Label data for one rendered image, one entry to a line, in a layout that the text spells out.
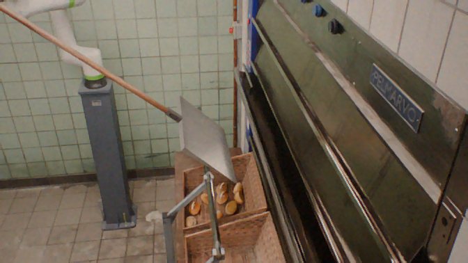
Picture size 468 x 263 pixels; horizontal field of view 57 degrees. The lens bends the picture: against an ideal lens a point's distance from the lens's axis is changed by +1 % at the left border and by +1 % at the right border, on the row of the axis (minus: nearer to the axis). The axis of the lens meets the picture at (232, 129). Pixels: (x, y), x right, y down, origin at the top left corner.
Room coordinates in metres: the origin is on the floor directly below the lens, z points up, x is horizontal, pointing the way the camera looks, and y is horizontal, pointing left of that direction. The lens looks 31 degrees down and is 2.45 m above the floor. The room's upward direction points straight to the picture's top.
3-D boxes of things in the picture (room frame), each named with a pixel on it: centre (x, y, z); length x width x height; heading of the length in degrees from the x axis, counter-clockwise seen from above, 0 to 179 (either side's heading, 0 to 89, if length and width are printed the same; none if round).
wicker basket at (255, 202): (2.06, 0.07, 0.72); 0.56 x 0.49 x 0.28; 6
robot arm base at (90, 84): (2.71, 0.93, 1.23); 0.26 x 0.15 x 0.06; 8
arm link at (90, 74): (2.66, 0.93, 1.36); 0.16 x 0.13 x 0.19; 68
